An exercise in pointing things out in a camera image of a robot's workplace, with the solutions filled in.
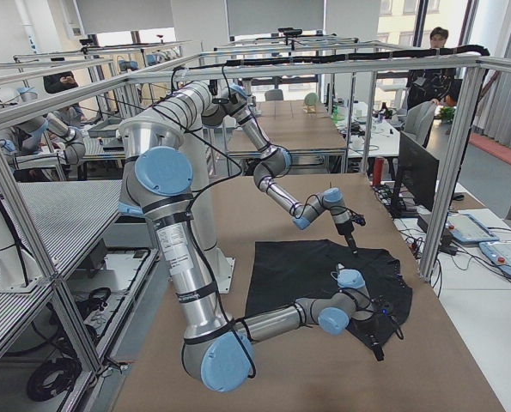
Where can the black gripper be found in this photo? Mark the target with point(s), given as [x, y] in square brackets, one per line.
[346, 234]
[368, 328]

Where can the black t-shirt with logo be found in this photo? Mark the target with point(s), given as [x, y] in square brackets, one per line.
[285, 271]

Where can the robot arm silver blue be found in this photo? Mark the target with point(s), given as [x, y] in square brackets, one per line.
[195, 102]
[217, 350]

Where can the red bottle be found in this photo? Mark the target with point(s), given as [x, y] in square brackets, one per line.
[378, 172]

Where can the black computer monitor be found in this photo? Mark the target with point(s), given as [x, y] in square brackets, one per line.
[417, 173]

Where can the teach pendant blue grey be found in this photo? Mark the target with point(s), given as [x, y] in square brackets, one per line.
[467, 230]

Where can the grey office chair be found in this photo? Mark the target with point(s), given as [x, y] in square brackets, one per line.
[418, 122]

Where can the standing person in black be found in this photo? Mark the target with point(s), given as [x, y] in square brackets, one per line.
[427, 84]

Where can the striped work table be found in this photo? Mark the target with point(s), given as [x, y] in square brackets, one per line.
[64, 219]

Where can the aluminium frame cage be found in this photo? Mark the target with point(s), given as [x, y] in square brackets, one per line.
[222, 77]

